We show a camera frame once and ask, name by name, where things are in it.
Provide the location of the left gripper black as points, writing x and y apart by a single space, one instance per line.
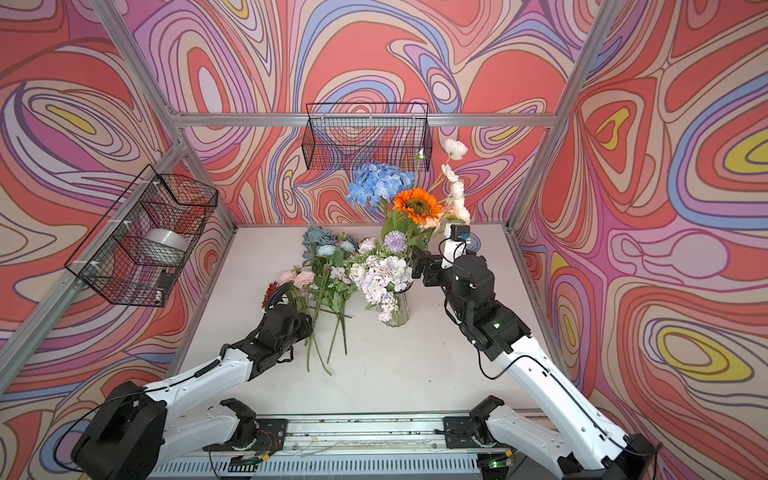
302 323

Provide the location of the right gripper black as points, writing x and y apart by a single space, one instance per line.
434 263

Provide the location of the cream pink rose stem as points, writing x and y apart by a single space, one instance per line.
453 213

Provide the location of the clear glass vase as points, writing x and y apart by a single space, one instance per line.
395 310

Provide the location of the purple allium flower stem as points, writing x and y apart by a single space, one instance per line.
396 242

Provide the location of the pale pink hydrangea bunch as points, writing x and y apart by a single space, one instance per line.
375 271

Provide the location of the orange artificial daisy flower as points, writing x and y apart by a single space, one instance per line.
409 213

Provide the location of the blue hydrangea stem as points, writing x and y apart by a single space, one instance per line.
374 186

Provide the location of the white poppy flower stem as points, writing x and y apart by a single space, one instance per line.
455 151

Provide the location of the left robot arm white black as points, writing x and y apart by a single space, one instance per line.
139 428

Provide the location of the purple glass vase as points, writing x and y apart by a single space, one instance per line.
473 243

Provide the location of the dark red flower stem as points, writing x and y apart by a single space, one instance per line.
270 291

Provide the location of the lilac white flower bunch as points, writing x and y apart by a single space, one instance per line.
331 290

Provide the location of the teal hydrangea stem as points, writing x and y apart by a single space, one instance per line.
319 239

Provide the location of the small black device in basket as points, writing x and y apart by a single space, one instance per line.
163 286

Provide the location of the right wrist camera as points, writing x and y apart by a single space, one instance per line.
459 232

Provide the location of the black wire basket left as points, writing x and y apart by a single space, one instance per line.
164 219

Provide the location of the black wire basket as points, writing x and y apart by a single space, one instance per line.
348 135
164 219

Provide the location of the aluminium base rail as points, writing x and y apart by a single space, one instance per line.
384 446

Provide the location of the black wire basket back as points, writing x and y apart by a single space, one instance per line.
348 135

